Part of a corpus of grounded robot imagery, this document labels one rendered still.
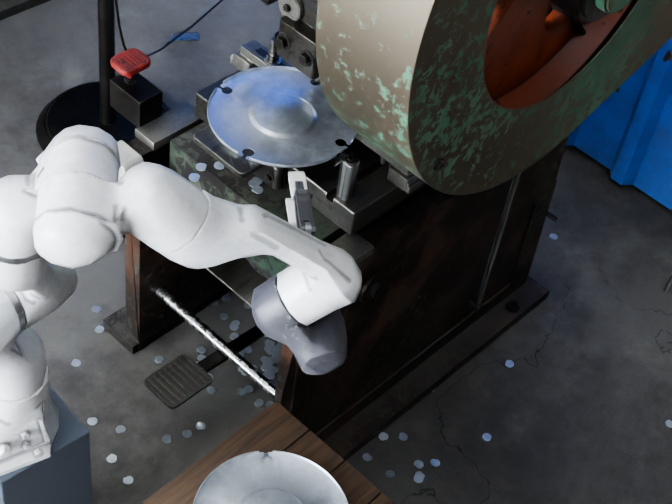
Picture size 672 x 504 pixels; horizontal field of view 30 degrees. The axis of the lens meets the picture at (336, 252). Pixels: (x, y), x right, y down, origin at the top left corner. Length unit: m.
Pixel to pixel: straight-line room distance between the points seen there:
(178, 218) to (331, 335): 0.36
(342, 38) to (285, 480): 0.95
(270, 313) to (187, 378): 0.82
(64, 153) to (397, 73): 0.48
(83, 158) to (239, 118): 0.66
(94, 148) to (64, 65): 1.96
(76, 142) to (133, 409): 1.20
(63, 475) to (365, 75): 1.01
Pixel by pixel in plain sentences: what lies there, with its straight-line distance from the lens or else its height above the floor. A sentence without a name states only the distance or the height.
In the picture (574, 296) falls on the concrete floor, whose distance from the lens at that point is 3.30.
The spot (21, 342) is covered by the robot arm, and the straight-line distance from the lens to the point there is 2.13.
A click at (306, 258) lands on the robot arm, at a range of 1.87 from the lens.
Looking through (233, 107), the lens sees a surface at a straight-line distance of 2.42.
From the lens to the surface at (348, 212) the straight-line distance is 2.36.
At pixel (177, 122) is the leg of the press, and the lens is 2.59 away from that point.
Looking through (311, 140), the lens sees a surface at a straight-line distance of 2.37.
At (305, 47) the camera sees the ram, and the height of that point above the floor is 0.95.
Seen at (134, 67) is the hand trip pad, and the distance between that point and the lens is 2.54.
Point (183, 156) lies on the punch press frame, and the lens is 2.54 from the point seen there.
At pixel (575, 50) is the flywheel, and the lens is 2.23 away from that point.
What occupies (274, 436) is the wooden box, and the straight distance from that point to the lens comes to 2.44.
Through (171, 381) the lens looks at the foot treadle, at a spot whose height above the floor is 0.16.
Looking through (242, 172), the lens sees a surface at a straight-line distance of 2.29.
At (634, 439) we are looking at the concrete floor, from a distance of 3.06.
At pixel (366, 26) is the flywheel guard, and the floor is 1.35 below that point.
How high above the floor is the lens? 2.35
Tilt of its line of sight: 46 degrees down
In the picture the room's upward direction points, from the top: 10 degrees clockwise
